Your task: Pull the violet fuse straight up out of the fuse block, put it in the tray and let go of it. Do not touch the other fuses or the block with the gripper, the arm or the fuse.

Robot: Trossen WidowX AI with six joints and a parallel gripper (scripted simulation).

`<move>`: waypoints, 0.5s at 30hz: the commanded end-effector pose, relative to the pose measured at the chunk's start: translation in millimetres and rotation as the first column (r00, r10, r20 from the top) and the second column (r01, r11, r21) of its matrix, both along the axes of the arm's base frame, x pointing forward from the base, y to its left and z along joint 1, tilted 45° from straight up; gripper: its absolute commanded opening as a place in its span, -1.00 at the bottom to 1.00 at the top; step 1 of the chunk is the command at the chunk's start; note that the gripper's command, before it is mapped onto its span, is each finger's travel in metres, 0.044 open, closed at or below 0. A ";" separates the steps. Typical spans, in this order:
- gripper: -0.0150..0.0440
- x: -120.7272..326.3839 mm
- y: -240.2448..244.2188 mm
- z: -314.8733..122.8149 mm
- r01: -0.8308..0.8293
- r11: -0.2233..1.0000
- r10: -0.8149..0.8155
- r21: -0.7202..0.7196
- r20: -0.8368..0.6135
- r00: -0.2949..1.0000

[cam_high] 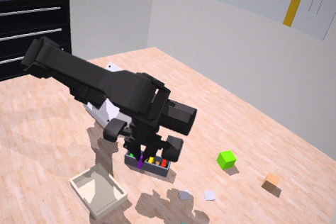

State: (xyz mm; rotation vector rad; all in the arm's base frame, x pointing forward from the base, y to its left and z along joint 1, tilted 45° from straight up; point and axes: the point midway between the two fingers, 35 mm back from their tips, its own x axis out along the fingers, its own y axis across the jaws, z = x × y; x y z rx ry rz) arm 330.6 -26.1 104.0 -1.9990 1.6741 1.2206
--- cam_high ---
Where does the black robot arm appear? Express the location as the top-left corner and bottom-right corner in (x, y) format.
(21, 36), (198, 136)

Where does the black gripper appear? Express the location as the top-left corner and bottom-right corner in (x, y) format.
(103, 118), (184, 163)

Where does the beige shallow tray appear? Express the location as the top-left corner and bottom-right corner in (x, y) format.
(69, 163), (128, 221)

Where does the bright green cube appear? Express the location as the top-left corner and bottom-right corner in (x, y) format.
(216, 150), (237, 170)

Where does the small orange block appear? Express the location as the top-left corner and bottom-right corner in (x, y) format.
(261, 172), (280, 192)

